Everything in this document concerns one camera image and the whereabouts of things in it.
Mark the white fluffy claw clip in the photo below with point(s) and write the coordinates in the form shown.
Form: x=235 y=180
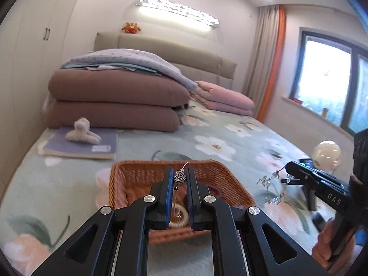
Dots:
x=82 y=133

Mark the black and white phone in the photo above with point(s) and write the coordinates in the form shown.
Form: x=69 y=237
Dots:
x=319 y=221

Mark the beige padded headboard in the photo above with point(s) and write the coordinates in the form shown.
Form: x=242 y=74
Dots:
x=187 y=51

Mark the orange plush toy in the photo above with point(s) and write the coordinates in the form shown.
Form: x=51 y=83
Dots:
x=131 y=28

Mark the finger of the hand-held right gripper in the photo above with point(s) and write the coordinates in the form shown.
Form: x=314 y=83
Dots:
x=310 y=172
x=307 y=185

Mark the wall light bar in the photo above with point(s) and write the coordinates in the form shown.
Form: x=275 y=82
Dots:
x=178 y=13

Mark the floral green bed cover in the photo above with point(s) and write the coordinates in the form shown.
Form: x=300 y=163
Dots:
x=230 y=161

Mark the black camera on tripod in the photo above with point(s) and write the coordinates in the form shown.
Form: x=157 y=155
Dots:
x=310 y=198

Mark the dark framed window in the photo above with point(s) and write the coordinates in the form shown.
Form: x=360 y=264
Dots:
x=325 y=72

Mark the beige and orange curtain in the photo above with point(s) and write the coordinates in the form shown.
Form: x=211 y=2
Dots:
x=267 y=63

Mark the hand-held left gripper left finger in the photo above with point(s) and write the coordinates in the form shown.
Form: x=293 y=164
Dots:
x=169 y=195

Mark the brown wicker basket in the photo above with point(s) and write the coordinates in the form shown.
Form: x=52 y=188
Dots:
x=135 y=178

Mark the white wardrobe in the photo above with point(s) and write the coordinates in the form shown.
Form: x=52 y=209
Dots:
x=34 y=63

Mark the pink folded quilt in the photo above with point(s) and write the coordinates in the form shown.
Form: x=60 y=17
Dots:
x=227 y=97

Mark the brown folded quilt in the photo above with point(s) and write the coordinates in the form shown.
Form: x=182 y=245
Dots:
x=115 y=89
x=115 y=118

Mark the person's right hand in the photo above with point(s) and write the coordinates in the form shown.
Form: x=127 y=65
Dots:
x=323 y=235

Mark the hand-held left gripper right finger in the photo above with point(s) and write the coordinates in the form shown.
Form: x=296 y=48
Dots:
x=190 y=198

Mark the silver dangling earring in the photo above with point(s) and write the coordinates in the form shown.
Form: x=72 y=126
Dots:
x=181 y=176

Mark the grey folded blanket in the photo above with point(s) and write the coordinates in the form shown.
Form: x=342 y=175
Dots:
x=129 y=59

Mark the white round lamp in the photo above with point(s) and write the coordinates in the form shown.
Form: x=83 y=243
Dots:
x=326 y=153

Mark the purple notebook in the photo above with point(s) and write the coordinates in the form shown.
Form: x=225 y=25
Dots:
x=107 y=141

